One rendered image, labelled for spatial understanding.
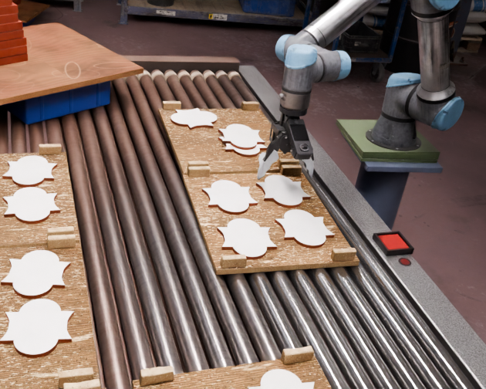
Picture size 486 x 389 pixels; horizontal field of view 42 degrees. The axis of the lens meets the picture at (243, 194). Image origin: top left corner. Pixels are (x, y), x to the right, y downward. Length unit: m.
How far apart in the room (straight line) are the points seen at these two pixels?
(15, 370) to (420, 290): 0.89
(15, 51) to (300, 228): 1.06
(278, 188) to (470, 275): 1.78
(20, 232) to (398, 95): 1.25
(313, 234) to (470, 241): 2.10
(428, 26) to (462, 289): 1.62
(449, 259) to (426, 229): 0.26
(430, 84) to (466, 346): 0.87
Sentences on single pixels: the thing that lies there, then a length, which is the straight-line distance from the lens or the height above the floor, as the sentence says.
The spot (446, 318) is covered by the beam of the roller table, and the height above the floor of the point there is 0.92.
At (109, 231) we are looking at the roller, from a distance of 1.54.
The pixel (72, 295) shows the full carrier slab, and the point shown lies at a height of 0.94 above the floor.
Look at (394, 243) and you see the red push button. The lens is 1.65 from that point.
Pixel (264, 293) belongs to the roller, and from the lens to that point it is 1.41.
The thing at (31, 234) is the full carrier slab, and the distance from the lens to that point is 1.51.
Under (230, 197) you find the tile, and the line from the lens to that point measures 1.65.
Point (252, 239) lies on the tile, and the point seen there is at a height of 0.95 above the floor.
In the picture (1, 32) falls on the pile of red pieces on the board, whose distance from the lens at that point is 2.08.
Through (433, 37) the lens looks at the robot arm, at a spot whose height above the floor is 1.32.
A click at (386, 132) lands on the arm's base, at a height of 0.95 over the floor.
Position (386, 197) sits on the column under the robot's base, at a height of 0.72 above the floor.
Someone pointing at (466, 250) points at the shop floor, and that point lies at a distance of 3.51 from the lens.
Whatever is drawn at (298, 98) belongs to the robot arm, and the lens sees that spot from 1.61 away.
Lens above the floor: 1.82
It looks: 32 degrees down
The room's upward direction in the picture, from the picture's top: 9 degrees clockwise
